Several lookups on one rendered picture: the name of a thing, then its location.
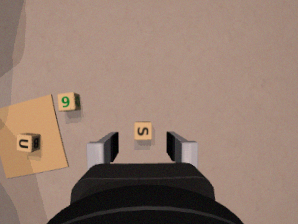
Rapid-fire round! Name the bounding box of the tan flat mat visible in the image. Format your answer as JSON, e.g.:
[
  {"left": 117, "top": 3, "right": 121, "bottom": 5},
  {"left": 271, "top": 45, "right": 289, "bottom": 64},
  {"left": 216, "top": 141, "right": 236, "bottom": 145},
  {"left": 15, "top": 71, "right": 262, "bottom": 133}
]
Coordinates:
[{"left": 0, "top": 94, "right": 69, "bottom": 178}]

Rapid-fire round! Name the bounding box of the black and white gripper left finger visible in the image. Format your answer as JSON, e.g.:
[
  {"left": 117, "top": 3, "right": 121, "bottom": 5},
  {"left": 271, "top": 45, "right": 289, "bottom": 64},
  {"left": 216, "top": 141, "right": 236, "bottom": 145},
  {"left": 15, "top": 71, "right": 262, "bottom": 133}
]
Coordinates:
[{"left": 86, "top": 132, "right": 119, "bottom": 171}]

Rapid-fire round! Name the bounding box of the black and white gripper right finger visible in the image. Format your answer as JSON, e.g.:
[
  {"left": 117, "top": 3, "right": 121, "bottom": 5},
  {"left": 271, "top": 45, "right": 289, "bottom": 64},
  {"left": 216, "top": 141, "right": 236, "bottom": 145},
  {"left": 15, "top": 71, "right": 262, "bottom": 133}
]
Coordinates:
[{"left": 166, "top": 132, "right": 198, "bottom": 169}]

